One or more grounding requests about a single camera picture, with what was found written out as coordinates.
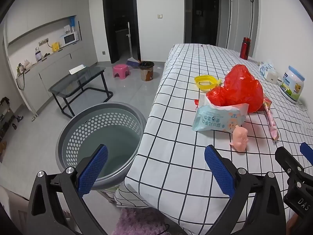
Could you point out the purple fluffy rug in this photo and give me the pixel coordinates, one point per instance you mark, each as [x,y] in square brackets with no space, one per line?
[137,222]

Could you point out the white jar with blue lid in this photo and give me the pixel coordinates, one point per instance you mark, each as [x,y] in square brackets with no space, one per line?
[292,85]

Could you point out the white black checked tablecloth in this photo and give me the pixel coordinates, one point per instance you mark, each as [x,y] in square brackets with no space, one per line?
[176,151]

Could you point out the yellow small appliance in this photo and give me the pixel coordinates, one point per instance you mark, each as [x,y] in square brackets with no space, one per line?
[55,47]

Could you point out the grey wall cabinet unit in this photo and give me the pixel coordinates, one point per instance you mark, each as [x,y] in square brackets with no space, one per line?
[49,5]

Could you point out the white flat box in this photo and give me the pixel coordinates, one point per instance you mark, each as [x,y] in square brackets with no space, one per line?
[77,69]

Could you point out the black glass coffee table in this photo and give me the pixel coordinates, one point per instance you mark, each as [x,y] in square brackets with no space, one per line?
[78,78]

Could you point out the pink snack wrapper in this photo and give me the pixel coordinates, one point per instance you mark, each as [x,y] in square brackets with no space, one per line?
[272,127]

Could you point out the red water bottle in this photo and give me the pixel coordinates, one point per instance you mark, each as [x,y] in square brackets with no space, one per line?
[244,50]

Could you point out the white microwave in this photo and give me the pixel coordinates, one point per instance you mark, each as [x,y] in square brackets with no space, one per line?
[69,38]

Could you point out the grey perforated laundry basket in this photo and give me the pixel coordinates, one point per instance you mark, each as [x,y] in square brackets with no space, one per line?
[110,117]

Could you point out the blue white tissue pack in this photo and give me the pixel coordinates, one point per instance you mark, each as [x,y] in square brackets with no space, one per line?
[266,67]

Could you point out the red plastic bag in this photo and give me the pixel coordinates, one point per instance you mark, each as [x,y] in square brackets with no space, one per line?
[239,85]

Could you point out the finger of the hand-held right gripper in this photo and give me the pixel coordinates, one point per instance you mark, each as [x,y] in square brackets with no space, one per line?
[288,161]
[307,151]

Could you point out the pink toy figure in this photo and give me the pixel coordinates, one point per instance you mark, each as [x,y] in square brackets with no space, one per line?
[239,139]

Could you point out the white purple kitchen appliance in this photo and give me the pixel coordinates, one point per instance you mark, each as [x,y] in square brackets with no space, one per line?
[38,55]

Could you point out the pink plastic stool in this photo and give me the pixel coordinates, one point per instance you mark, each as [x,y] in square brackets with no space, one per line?
[121,69]

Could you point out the dark shoe rack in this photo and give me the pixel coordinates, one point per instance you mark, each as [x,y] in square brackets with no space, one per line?
[6,120]

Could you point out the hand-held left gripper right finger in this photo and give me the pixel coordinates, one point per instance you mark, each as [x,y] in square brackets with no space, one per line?
[218,171]

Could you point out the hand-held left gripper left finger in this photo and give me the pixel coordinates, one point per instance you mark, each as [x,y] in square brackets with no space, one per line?
[94,171]

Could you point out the blue capped water bottle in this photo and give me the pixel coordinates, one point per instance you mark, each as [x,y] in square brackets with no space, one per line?
[72,20]

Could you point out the small white box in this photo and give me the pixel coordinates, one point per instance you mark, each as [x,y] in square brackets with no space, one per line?
[272,78]

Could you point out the brown waste bin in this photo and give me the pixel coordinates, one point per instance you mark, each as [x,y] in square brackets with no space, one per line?
[146,72]

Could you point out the light blue wet wipes packet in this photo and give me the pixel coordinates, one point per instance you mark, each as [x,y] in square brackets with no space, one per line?
[215,122]

